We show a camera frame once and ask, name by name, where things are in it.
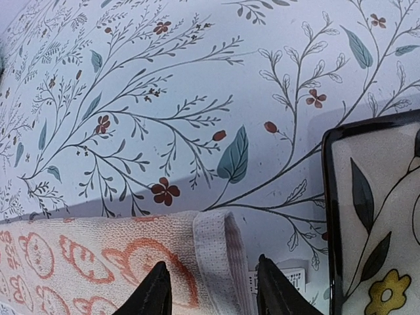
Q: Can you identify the floral tablecloth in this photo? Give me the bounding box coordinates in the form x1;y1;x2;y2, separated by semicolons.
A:
1;1;419;314

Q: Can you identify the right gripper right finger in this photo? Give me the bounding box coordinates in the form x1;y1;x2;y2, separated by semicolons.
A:
257;254;322;315

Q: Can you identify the floral ceramic tray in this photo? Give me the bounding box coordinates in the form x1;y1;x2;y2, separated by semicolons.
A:
322;110;419;314

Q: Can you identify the orange patterned towel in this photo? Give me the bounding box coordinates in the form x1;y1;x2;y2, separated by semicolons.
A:
1;210;254;314

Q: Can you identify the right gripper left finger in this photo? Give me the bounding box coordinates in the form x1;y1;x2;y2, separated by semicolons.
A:
115;261;172;315

